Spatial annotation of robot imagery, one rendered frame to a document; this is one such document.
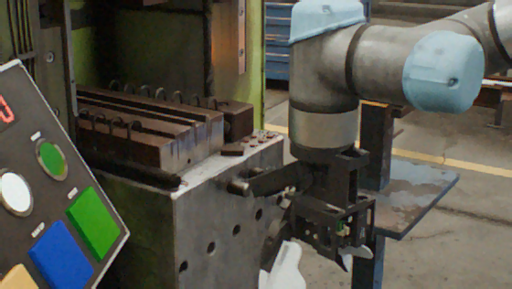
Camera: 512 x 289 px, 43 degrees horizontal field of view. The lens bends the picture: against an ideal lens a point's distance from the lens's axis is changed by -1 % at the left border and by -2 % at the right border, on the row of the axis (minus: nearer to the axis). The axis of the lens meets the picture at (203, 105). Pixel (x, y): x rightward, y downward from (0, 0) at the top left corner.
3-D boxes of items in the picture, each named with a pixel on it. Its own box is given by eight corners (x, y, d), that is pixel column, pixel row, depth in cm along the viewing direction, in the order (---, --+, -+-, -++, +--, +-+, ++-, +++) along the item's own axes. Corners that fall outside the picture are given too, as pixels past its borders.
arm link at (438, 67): (504, 23, 63) (400, 13, 70) (458, 40, 55) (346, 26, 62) (495, 101, 65) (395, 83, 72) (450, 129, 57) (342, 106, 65)
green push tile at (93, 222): (122, 231, 86) (91, 184, 85) (103, 260, 79) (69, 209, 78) (111, 236, 87) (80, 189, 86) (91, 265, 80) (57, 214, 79)
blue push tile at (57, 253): (95, 270, 77) (61, 218, 75) (71, 307, 69) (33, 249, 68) (83, 276, 77) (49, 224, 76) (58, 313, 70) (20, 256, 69)
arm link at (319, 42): (346, 9, 62) (273, 2, 67) (341, 120, 65) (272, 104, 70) (385, 0, 67) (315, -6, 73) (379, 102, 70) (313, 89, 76)
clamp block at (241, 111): (255, 132, 143) (255, 103, 141) (233, 143, 136) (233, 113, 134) (210, 123, 149) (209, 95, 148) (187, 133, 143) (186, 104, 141)
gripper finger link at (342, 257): (376, 286, 80) (351, 247, 74) (338, 268, 84) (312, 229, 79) (389, 266, 81) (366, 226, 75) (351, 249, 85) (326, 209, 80)
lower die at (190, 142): (223, 148, 133) (223, 108, 131) (160, 180, 118) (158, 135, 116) (79, 114, 157) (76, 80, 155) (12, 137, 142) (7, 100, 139)
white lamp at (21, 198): (42, 206, 73) (38, 170, 71) (8, 221, 69) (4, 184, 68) (24, 199, 74) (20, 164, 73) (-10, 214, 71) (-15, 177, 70)
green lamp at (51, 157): (76, 172, 82) (73, 140, 81) (47, 185, 78) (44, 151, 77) (58, 167, 84) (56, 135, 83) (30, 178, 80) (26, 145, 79)
